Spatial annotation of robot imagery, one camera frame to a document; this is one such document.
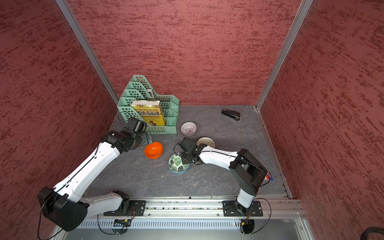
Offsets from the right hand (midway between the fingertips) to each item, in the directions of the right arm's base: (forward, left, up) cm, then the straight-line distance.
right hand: (186, 161), depth 88 cm
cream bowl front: (+11, -13, +4) cm, 18 cm away
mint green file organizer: (+40, +31, +23) cm, 55 cm away
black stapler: (+37, -36, -1) cm, 52 cm away
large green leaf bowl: (-2, +6, -1) cm, 6 cm away
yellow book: (+24, +20, +20) cm, 37 cm away
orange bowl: (+7, +20, +2) cm, 22 cm away
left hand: (+4, +23, +16) cm, 28 cm away
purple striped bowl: (+24, -1, 0) cm, 24 cm away
